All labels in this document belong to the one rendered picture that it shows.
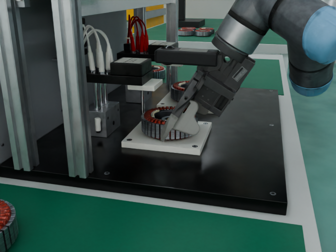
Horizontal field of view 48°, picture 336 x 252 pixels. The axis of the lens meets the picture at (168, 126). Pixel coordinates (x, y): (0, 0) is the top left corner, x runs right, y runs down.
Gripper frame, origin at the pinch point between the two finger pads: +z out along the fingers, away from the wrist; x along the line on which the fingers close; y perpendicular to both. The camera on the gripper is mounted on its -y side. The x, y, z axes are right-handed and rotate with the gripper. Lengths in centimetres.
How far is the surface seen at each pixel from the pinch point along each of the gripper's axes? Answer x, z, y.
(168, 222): -25.8, 0.3, 7.9
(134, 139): -6.0, 3.4, -3.8
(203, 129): 2.5, -2.4, 6.4
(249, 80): 62, -3, 14
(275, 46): 157, -7, 23
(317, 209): 108, 44, 84
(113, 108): 0.2, 3.4, -11.5
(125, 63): -2.8, -7.4, -12.8
